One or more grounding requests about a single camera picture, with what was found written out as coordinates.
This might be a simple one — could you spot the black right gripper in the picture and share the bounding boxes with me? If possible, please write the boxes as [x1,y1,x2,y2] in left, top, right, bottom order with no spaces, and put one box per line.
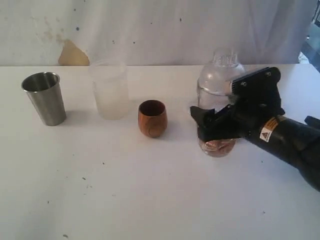
[189,99,285,142]

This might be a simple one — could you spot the stainless steel cup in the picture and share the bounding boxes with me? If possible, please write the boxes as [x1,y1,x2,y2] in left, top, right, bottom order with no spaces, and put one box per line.
[21,71,67,126]

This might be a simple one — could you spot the translucent plastic container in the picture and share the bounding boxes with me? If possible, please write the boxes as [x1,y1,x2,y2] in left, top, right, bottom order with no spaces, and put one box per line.
[89,59,130,120]

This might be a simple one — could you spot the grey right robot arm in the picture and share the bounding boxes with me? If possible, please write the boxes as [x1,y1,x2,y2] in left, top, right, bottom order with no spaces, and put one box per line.
[190,100,320,190]

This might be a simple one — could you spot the clear plastic shaker lid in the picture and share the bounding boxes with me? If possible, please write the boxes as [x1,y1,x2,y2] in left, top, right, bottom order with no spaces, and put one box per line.
[196,47,245,101]

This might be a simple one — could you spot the reddish-brown apple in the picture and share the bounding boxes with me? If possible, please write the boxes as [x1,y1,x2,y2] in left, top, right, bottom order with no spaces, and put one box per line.
[203,139,237,158]

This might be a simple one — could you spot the brown wooden cup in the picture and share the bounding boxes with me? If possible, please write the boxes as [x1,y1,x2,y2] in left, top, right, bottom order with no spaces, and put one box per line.
[138,99,168,138]

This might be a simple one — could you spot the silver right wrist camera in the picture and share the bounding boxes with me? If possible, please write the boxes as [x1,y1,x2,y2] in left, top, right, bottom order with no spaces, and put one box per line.
[222,66,281,108]

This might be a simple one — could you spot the clear plastic shaker cup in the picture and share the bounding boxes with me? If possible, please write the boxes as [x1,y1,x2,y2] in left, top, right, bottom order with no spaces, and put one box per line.
[197,87,237,158]

